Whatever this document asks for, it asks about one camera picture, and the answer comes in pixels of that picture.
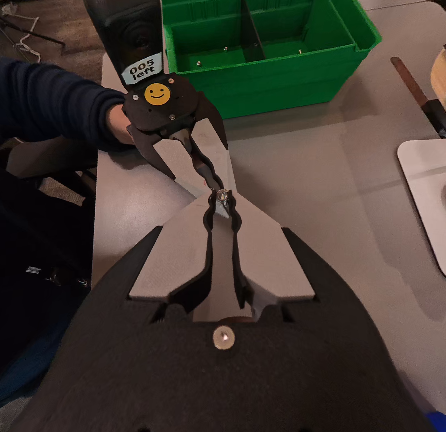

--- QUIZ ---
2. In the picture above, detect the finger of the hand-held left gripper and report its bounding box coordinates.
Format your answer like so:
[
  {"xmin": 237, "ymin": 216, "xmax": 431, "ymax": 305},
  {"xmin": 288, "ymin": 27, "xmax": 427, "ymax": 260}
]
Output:
[
  {"xmin": 153, "ymin": 137, "xmax": 214, "ymax": 199},
  {"xmin": 190, "ymin": 117, "xmax": 238, "ymax": 196}
]

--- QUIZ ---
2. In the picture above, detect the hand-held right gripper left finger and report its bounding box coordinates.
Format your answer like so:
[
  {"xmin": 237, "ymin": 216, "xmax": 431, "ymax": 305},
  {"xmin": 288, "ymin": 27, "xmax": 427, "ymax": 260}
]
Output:
[{"xmin": 128, "ymin": 190, "xmax": 218, "ymax": 314}]

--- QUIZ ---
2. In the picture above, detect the black desk grommet cover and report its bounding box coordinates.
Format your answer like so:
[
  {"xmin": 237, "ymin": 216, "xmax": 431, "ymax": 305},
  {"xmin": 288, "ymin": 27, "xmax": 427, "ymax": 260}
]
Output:
[{"xmin": 420, "ymin": 99, "xmax": 446, "ymax": 138}]

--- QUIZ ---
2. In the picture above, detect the blue plastic bin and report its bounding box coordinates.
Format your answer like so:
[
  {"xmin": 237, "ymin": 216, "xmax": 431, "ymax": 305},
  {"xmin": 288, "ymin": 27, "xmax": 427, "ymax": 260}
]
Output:
[{"xmin": 423, "ymin": 410, "xmax": 446, "ymax": 432}]

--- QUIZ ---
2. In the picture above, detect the person's left forearm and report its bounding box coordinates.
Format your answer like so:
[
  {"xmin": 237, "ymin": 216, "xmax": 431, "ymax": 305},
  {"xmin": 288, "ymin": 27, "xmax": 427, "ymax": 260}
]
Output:
[{"xmin": 0, "ymin": 57, "xmax": 127, "ymax": 151}]

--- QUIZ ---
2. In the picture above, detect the person's office chair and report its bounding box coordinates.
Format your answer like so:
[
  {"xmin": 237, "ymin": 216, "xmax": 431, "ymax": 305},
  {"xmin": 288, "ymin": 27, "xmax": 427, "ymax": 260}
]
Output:
[{"xmin": 7, "ymin": 136, "xmax": 98, "ymax": 206}]

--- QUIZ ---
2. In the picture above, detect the white floor cable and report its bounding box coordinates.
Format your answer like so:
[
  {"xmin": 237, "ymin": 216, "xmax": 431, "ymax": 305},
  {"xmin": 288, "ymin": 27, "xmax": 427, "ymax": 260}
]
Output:
[{"xmin": 0, "ymin": 3, "xmax": 42, "ymax": 61}]

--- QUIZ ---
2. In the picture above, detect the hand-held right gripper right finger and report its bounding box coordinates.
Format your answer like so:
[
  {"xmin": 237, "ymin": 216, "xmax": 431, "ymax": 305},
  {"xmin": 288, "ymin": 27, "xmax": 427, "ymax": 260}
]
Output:
[{"xmin": 227, "ymin": 192, "xmax": 317, "ymax": 322}]

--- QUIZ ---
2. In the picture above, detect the green plastic bin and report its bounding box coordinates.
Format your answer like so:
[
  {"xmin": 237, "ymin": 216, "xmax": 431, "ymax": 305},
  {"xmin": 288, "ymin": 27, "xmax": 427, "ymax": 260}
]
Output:
[{"xmin": 161, "ymin": 0, "xmax": 382, "ymax": 120}]

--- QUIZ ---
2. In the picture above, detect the person's dark clothing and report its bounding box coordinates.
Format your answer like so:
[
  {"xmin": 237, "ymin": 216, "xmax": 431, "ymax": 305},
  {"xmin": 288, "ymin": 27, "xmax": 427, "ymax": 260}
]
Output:
[{"xmin": 0, "ymin": 167, "xmax": 95, "ymax": 408}]

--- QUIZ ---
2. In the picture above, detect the black bin divider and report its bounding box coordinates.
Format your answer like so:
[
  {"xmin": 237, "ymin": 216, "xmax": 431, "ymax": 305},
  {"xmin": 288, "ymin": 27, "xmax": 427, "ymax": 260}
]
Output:
[{"xmin": 240, "ymin": 0, "xmax": 267, "ymax": 63}]

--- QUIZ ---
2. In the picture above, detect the white stand with wooden board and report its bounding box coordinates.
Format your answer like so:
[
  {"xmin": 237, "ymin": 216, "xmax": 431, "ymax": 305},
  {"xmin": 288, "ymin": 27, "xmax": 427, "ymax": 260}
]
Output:
[{"xmin": 397, "ymin": 43, "xmax": 446, "ymax": 277}]

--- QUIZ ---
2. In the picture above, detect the person's left hand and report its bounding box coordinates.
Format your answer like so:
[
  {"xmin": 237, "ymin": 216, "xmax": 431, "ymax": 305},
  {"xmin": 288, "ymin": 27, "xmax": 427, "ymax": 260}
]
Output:
[{"xmin": 106, "ymin": 104, "xmax": 139, "ymax": 146}]

